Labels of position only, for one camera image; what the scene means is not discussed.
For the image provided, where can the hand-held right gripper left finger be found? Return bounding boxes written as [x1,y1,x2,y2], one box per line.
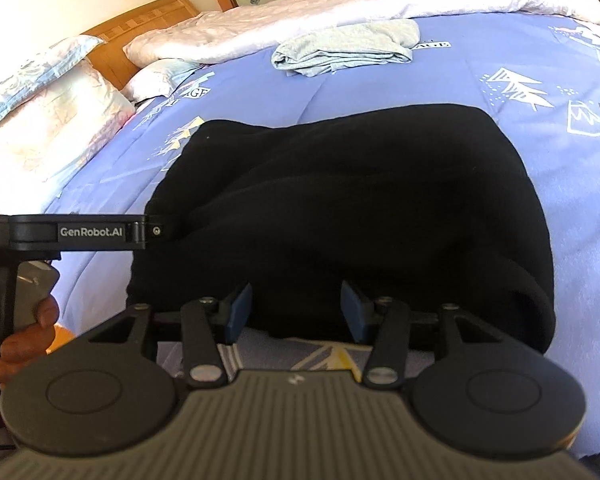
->
[87,282,254,389]

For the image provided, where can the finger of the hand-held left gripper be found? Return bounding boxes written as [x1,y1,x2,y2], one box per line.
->
[145,213,182,241]

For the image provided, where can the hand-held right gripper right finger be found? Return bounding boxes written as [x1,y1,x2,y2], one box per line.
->
[341,280,502,389]

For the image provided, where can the black pants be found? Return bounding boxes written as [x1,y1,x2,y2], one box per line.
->
[127,103,556,356]

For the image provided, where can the person's left hand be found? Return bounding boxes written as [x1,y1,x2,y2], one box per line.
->
[0,294,62,392]

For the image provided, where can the pink patterned pillow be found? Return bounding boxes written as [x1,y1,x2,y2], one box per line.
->
[0,56,137,213]

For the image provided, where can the small white pillow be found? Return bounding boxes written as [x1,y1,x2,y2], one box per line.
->
[123,57,203,105]

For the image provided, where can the blue floral pillow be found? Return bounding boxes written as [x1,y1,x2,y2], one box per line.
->
[0,35,107,126]

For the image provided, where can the wooden headboard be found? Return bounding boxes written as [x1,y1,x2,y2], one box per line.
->
[81,0,202,92]

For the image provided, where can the blue printed blanket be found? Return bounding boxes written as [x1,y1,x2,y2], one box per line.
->
[40,12,600,456]

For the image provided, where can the folded grey cloth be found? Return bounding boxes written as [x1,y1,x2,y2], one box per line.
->
[271,18,421,78]

